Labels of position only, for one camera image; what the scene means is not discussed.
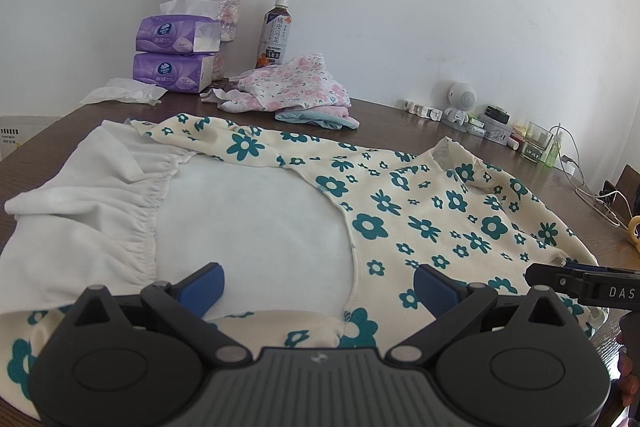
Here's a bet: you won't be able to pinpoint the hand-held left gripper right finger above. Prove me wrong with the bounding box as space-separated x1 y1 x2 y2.
387 263 576 365

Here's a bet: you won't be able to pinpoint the cream teal-flowered garment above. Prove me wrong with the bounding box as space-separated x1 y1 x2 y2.
0 114 609 423

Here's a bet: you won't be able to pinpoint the grey patterned tin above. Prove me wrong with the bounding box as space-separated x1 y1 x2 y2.
477 116 514 144

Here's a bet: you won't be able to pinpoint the teal folded cloth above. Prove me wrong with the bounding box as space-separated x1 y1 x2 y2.
275 108 351 132

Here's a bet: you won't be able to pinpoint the person's right hand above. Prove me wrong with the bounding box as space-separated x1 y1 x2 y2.
617 314 640 408

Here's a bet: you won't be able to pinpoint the dark phone stand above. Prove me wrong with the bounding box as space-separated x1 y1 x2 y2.
602 164 640 224

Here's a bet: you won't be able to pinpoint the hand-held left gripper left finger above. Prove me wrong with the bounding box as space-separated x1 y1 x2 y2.
64 262 251 366

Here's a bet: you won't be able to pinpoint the white cardboard box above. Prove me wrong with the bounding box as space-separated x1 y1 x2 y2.
0 115 67 160

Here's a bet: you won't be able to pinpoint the opened purple tissue pack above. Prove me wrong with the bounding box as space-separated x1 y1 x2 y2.
136 0 222 56

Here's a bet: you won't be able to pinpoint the black charger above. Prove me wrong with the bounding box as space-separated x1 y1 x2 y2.
484 105 511 126

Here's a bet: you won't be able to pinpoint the pink folded cloth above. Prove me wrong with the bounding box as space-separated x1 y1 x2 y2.
312 104 361 130

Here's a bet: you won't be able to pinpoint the small green bottle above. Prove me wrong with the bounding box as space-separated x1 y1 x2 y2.
545 129 566 169

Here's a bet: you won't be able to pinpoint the purple mottled vase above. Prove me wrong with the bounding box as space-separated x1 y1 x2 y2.
187 0 245 81

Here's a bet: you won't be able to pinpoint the sealed purple tissue pack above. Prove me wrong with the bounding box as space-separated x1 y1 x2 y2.
132 52 217 94

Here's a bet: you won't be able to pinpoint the brown tea bottle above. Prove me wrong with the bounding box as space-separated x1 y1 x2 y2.
255 0 294 70

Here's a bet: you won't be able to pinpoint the crumpled white tissue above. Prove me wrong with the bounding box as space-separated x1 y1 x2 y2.
79 78 169 106

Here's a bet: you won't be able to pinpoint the pink floral folded clothes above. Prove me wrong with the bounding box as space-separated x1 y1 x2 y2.
200 53 354 114

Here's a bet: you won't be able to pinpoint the white cable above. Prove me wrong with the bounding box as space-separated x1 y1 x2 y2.
550 123 632 228

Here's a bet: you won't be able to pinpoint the square glass cup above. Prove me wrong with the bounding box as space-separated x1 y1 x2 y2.
522 122 555 164

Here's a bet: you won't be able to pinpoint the white robot-shaped speaker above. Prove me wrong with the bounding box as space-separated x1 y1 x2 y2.
442 80 477 128

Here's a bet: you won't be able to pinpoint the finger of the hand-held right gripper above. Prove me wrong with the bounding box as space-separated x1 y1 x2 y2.
525 263 586 295
560 258 604 271

